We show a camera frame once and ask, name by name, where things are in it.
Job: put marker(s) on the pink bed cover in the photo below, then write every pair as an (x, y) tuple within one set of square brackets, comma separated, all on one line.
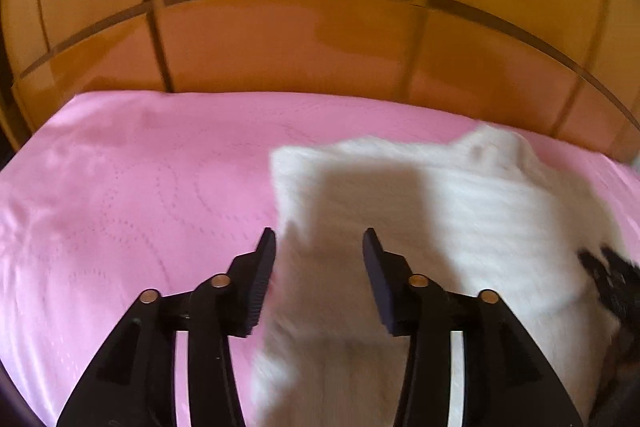
[(124, 191)]

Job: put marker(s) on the white knitted sweater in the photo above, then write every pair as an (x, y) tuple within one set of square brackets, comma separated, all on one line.
[(480, 212)]

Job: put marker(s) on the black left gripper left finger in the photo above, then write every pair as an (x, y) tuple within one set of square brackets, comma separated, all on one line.
[(131, 379)]

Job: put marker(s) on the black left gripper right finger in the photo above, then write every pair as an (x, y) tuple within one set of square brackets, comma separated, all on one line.
[(507, 379)]

